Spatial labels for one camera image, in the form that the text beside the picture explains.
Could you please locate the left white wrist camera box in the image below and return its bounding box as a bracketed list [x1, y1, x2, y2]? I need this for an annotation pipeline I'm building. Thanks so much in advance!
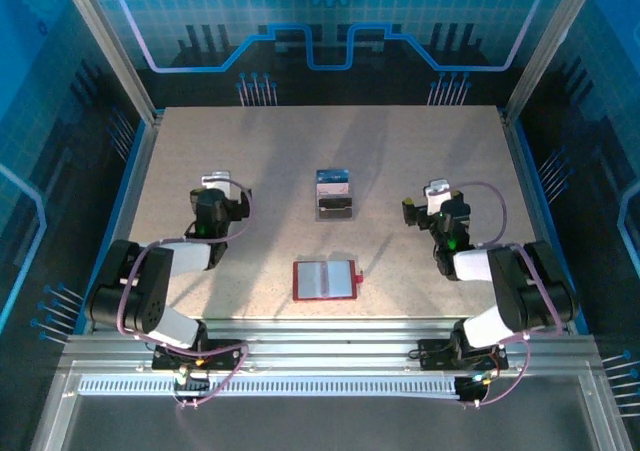
[200, 169, 234, 197]

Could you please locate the slotted white cable duct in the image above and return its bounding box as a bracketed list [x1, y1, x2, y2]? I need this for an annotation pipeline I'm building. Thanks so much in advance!
[77, 374, 462, 398]

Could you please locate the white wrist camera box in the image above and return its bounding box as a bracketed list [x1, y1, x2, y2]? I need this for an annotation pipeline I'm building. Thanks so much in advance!
[200, 169, 234, 197]
[423, 178, 451, 213]

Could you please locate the dark green patterned card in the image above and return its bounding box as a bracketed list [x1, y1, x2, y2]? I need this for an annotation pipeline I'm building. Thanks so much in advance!
[318, 196, 353, 220]

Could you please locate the red leather card holder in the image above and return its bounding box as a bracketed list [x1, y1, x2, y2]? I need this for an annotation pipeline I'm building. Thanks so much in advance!
[292, 259, 365, 303]

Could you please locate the grey metal plate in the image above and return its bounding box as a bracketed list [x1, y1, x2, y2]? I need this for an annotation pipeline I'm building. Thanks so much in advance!
[62, 394, 601, 451]

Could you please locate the aluminium side rail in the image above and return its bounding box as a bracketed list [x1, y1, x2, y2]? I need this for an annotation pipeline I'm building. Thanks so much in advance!
[82, 109, 165, 335]
[499, 106, 590, 336]

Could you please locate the aluminium frame post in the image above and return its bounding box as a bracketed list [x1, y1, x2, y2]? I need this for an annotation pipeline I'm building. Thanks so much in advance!
[54, 0, 164, 126]
[501, 0, 605, 122]

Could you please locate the aluminium front rail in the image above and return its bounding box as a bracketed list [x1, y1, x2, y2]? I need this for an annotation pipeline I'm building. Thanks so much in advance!
[59, 317, 601, 376]

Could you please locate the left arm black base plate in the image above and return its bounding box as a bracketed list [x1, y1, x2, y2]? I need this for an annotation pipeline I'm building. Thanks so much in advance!
[151, 337, 247, 372]

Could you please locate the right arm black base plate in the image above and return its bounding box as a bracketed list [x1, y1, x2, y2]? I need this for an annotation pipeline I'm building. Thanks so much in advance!
[417, 337, 510, 372]

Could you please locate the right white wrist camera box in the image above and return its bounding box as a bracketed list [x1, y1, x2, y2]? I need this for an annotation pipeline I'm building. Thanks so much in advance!
[423, 178, 451, 213]

